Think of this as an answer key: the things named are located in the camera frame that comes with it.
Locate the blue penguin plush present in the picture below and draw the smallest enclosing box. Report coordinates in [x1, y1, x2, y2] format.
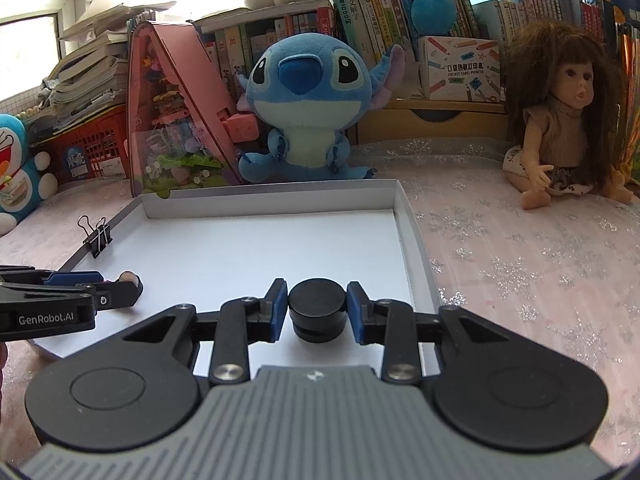
[411, 0, 457, 37]

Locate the grey cardboard box lid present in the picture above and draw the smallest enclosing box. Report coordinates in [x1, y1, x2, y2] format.
[34, 179, 439, 359]

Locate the wooden drawer shelf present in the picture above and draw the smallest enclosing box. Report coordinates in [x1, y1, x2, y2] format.
[347, 99, 508, 144]

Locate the brown haired baby doll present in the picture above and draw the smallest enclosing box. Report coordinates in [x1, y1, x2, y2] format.
[502, 22, 634, 210]

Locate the pink triangular toy house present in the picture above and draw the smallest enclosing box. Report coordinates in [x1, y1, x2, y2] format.
[127, 22, 257, 197]

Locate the blue Stitch plush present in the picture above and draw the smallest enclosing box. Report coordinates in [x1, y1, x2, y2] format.
[236, 32, 405, 183]

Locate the pink snowflake tablecloth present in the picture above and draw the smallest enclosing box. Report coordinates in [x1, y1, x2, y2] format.
[1, 139, 639, 465]

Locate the stack of books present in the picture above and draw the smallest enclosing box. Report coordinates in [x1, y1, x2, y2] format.
[27, 2, 174, 136]

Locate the white pencil printed box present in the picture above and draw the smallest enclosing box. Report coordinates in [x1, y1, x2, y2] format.
[419, 36, 501, 103]

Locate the red plastic crate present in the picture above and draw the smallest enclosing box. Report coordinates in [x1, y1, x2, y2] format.
[30, 104, 130, 184]

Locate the black binder clip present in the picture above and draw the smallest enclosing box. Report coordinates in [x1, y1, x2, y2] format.
[77, 214, 113, 258]

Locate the row of upright books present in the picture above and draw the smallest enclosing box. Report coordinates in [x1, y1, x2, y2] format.
[195, 0, 639, 96]

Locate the Doraemon plush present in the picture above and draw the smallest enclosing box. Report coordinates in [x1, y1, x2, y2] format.
[0, 114, 58, 235]

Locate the black small round cap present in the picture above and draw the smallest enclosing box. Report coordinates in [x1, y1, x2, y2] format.
[293, 323, 345, 344]

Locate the brown walnut shaped toy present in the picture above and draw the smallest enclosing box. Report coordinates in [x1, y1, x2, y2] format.
[118, 271, 139, 285]

